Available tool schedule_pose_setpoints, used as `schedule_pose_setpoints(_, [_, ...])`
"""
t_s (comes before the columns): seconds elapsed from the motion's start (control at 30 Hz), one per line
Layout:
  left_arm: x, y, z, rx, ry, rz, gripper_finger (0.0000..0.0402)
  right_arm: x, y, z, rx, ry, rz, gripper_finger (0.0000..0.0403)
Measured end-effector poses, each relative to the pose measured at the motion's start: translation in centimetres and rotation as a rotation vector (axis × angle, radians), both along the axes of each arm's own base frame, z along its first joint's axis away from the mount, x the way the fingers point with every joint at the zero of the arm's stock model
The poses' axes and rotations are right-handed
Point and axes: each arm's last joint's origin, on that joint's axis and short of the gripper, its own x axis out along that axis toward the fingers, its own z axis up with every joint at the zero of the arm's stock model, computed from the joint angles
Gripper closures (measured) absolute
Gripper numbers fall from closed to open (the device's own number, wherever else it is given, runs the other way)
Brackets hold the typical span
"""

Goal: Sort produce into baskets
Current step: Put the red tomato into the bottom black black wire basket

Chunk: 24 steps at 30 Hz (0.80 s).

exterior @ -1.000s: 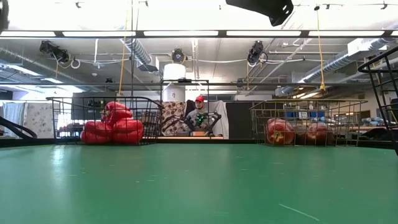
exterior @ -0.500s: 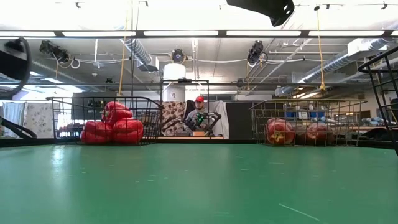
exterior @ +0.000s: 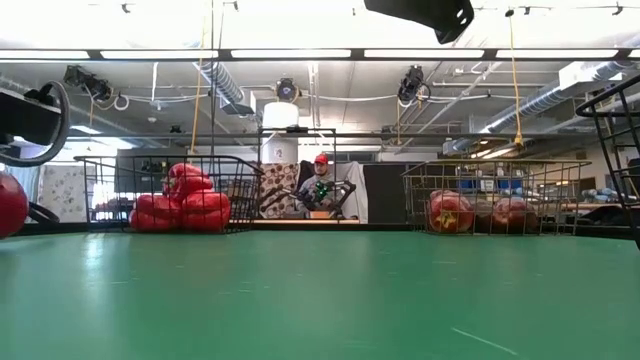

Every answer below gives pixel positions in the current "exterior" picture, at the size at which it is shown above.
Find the person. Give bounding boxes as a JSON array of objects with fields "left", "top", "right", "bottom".
[{"left": 294, "top": 153, "right": 351, "bottom": 219}]

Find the black panel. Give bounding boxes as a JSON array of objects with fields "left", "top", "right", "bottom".
[{"left": 362, "top": 163, "right": 409, "bottom": 225}]

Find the large black wire basket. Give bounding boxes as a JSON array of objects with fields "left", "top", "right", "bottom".
[{"left": 574, "top": 74, "right": 640, "bottom": 251}]

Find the long grey ceiling duct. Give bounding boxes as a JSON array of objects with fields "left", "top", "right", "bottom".
[{"left": 442, "top": 59, "right": 640, "bottom": 156}]

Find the overhead LED light bar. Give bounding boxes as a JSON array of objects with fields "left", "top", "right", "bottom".
[{"left": 0, "top": 47, "right": 640, "bottom": 64}]

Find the small black wire basket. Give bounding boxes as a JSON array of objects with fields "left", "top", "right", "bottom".
[{"left": 73, "top": 154, "right": 265, "bottom": 235}]

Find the green table mat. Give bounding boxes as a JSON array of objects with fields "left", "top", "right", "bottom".
[{"left": 0, "top": 229, "right": 640, "bottom": 360}]

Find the hanging yellow cable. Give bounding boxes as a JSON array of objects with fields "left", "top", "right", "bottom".
[
  {"left": 504, "top": 7, "right": 526, "bottom": 149},
  {"left": 188, "top": 14, "right": 209, "bottom": 156}
]

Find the white floral panel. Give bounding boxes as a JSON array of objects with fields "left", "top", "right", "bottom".
[{"left": 37, "top": 164, "right": 89, "bottom": 224}]

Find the white cloth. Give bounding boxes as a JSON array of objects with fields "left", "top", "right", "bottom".
[{"left": 334, "top": 160, "right": 370, "bottom": 224}]

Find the brown patterned cloth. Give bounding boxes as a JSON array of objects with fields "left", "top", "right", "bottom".
[{"left": 259, "top": 162, "right": 301, "bottom": 220}]

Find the silver spiral duct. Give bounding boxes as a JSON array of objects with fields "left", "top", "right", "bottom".
[{"left": 192, "top": 59, "right": 246, "bottom": 106}]

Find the white cylinder lamp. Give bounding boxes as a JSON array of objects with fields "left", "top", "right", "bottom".
[{"left": 262, "top": 101, "right": 300, "bottom": 130}]

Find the red tomato green stem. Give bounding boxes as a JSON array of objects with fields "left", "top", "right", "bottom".
[{"left": 0, "top": 171, "right": 30, "bottom": 240}]

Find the black overhead camera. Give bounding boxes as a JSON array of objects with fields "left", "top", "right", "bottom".
[
  {"left": 275, "top": 77, "right": 300, "bottom": 104},
  {"left": 397, "top": 64, "right": 431, "bottom": 104},
  {"left": 62, "top": 64, "right": 114, "bottom": 104}
]

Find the dark maroon apple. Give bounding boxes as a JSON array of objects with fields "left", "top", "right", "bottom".
[{"left": 492, "top": 197, "right": 539, "bottom": 235}]

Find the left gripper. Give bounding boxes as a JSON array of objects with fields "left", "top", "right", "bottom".
[{"left": 0, "top": 88, "right": 57, "bottom": 147}]

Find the red yellow apple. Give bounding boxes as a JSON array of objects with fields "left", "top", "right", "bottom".
[{"left": 428, "top": 189, "right": 474, "bottom": 234}]

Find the gold wire basket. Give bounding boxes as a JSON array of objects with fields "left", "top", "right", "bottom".
[{"left": 401, "top": 158, "right": 593, "bottom": 236}]

